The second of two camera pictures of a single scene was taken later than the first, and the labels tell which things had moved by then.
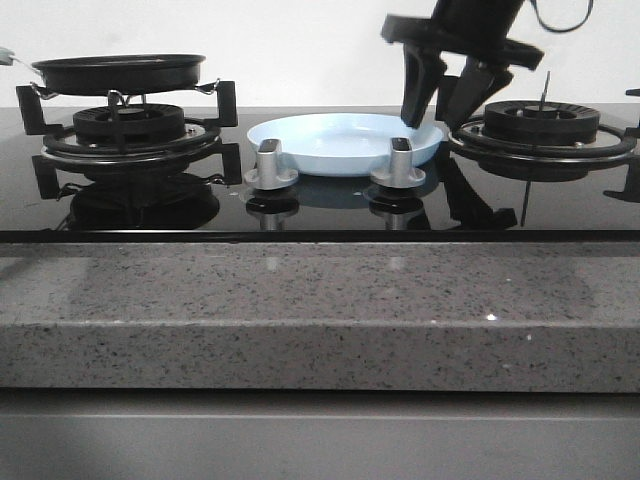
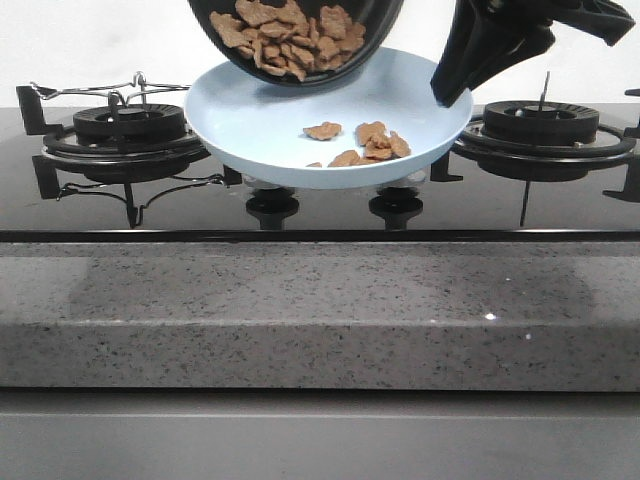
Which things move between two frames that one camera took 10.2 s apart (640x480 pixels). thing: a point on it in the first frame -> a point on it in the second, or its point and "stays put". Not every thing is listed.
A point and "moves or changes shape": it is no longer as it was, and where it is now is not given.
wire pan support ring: x=206 y=89 -> x=125 y=90
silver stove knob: x=267 y=176 -> x=256 y=188
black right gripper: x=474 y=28 -> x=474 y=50
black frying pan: x=113 y=75 -> x=381 y=19
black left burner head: x=129 y=124 stays put
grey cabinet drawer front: x=87 y=434 stays put
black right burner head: x=550 y=123 stays put
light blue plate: x=341 y=143 moves or changes shape
